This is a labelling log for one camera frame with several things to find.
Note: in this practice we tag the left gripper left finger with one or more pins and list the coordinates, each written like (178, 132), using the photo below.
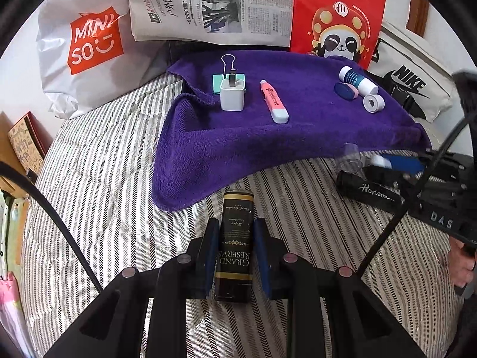
(203, 251)

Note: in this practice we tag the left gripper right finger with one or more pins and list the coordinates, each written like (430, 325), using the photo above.
(269, 252)

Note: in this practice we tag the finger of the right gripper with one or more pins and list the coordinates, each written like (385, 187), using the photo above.
(407, 164)
(397, 180)

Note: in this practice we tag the black gold Grand Reserve box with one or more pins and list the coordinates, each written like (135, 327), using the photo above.
(233, 274)

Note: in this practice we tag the clear plastic cap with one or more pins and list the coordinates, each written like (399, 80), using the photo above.
(349, 159)

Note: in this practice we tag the white tape roll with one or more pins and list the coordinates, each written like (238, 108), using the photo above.
(373, 103)

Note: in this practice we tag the blue white cylindrical bottle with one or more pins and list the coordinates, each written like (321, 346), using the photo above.
(364, 85)

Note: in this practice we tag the pink blue eraser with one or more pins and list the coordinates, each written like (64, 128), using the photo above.
(346, 91)

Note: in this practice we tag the pink flashlight eraser pen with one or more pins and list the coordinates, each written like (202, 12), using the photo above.
(278, 112)

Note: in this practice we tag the white USB wall charger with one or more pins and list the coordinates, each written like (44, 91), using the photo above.
(232, 99)

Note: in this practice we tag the teal binder clip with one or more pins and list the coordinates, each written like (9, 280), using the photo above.
(229, 74)

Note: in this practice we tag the white USB flash drive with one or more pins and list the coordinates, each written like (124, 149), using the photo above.
(380, 161)

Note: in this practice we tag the person's right hand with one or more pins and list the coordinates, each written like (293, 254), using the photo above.
(460, 264)

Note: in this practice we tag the white Nike waist bag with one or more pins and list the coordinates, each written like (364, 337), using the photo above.
(405, 67)

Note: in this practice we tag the striped bed quilt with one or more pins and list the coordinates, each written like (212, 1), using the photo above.
(98, 175)

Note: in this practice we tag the purple towel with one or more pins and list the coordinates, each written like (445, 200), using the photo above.
(202, 149)

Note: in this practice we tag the red panda paper bag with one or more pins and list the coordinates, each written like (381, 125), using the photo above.
(342, 28)

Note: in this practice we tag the colourful clothes pile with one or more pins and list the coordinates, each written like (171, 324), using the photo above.
(13, 220)

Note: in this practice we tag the patterned brown book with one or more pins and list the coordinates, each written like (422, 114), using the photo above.
(27, 144)

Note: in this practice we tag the folded newspaper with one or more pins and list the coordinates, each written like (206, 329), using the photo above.
(223, 22)

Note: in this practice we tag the wooden furniture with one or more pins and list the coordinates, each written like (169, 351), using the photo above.
(8, 156)

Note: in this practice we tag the white Miniso plastic bag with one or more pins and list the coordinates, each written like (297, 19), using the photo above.
(88, 55)

